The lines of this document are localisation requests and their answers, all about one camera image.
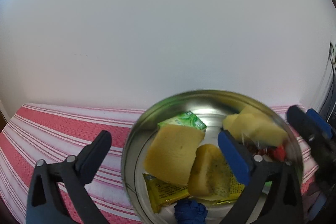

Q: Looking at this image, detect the red wedding snack packet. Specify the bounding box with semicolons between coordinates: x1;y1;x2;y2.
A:
248;143;288;163

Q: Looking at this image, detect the yellow sponge green top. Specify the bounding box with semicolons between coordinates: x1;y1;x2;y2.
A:
228;114;288;147

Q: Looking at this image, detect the yellow snack packet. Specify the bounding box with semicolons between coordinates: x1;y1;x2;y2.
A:
213;173;245;205
142;173;190;214

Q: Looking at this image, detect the worn yellow sponge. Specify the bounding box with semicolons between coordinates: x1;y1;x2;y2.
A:
188;144;231;201

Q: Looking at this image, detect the blue cloth ball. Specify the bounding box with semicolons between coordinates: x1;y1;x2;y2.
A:
174;198;208;224

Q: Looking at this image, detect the round butter cookie tin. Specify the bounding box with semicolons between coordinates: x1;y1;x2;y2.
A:
121;90;303;223

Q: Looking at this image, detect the small green tissue pack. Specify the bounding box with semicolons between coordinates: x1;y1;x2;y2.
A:
158;111;207;132

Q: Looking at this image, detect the black power cable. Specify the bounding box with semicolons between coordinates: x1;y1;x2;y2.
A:
318;56;336;119

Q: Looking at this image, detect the wall power socket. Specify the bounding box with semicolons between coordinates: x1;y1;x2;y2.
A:
329;42;336;63

